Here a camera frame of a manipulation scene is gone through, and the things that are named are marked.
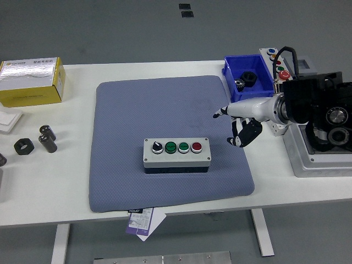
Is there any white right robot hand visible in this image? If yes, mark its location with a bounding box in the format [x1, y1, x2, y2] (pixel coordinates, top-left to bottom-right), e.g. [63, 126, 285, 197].
[212, 95, 277, 149]

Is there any grey four-button control box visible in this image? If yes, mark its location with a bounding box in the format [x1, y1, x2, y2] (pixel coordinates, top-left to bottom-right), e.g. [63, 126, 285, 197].
[142, 137, 212, 174]

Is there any white five-button control box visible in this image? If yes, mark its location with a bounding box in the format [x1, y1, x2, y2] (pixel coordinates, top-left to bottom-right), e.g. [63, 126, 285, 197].
[259, 48, 293, 82]

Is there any small metal gear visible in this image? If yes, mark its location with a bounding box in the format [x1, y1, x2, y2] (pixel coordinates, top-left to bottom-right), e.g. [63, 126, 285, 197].
[234, 78, 247, 93]

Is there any black hex nut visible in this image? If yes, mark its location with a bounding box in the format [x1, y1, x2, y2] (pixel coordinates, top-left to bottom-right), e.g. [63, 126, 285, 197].
[240, 71, 258, 87]
[13, 138, 35, 156]

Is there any white blue circuit breaker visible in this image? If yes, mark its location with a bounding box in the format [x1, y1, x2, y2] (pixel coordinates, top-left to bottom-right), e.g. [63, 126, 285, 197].
[270, 122, 289, 137]

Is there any blue plastic bin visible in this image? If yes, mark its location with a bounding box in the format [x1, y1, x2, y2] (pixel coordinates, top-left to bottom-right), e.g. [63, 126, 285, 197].
[222, 54, 278, 106]

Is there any grey distribution box clear lid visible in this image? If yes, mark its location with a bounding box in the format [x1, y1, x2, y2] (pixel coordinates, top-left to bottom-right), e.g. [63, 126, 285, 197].
[283, 123, 352, 178]

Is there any grey-blue padded mat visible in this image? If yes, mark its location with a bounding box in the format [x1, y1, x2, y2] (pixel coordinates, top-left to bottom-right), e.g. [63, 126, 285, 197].
[89, 75, 256, 214]

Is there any white table leg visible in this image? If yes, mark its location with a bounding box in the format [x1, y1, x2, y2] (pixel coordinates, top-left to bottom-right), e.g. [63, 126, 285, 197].
[250, 209, 276, 257]
[51, 224, 71, 264]

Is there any white card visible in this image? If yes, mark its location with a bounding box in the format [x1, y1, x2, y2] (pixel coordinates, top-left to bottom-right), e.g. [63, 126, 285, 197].
[136, 211, 167, 242]

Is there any purple white mat tag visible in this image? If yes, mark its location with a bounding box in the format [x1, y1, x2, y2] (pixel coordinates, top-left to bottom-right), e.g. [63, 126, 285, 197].
[125, 207, 155, 236]

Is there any silver metal plate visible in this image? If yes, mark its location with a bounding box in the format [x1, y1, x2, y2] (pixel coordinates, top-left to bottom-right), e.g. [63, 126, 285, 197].
[93, 251, 232, 264]

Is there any black cylinder capacitor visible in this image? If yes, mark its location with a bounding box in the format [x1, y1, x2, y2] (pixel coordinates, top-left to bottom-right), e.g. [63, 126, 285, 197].
[38, 134, 58, 153]
[39, 124, 57, 141]

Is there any yellow cardboard box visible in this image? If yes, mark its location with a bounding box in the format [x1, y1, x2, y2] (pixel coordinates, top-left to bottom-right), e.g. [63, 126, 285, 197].
[0, 57, 66, 108]

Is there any grey square frame box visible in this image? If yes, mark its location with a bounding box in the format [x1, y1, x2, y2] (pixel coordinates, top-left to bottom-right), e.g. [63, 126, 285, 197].
[283, 56, 313, 75]

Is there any white wall switch plate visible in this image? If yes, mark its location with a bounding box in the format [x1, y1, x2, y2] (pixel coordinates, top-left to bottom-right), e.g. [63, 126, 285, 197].
[0, 108, 23, 134]

